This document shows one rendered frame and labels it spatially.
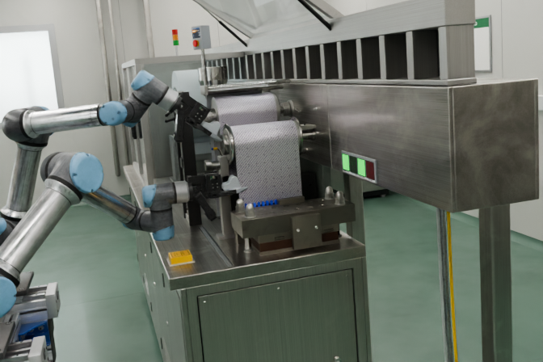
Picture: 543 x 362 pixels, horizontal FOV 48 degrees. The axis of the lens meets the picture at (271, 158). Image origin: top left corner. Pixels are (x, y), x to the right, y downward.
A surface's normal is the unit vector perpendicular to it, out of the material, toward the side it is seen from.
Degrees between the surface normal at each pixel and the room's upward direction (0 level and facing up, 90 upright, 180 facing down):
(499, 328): 90
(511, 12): 90
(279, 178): 90
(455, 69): 90
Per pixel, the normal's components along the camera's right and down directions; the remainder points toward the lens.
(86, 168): 0.84, -0.07
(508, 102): 0.29, 0.12
